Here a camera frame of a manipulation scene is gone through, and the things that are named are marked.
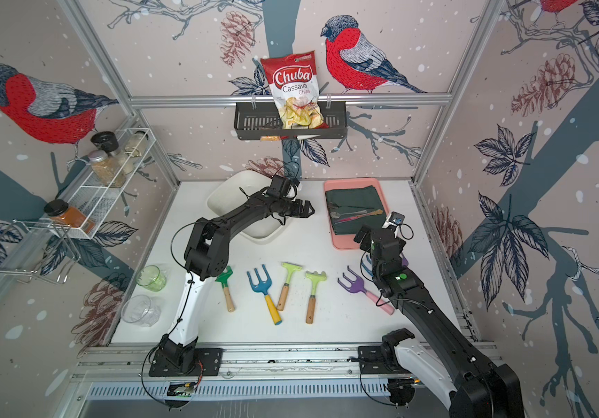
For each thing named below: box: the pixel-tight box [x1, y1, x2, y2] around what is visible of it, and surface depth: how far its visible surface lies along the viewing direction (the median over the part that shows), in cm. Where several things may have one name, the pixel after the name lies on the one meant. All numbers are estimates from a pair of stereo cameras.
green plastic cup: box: [135, 264, 167, 292], surface depth 90 cm
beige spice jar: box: [87, 149, 127, 189], surface depth 74 cm
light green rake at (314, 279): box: [304, 270, 328, 325], surface depth 89 cm
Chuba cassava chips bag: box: [260, 50, 330, 129], surface depth 85 cm
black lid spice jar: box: [90, 131, 122, 157], surface depth 76 cm
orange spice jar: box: [43, 199, 95, 235], surface depth 62 cm
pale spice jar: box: [124, 130, 149, 158], surface depth 87 cm
